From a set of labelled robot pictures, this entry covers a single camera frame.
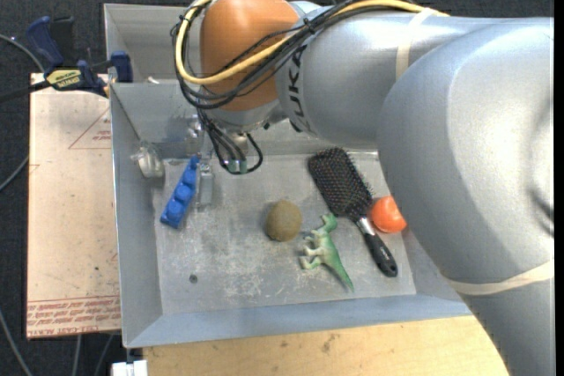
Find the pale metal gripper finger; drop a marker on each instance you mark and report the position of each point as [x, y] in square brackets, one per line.
[193, 130]
[205, 187]

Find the blue studded toy brick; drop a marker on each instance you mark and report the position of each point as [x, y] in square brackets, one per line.
[180, 197]

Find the clear glass thing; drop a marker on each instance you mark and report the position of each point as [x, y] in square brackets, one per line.
[149, 162]

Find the brown round ball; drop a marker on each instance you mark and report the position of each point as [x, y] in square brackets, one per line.
[283, 220]

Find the grey metal bin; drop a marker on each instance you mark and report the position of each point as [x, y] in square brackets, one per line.
[238, 268]

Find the black hairbrush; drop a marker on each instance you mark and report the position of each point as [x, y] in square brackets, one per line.
[341, 189]

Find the green toy dinosaur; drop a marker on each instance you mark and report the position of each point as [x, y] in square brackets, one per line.
[325, 245]

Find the brown cardboard board, red print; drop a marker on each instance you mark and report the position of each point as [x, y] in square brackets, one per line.
[70, 211]

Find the orange toy fruit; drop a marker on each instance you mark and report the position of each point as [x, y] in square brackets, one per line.
[387, 215]

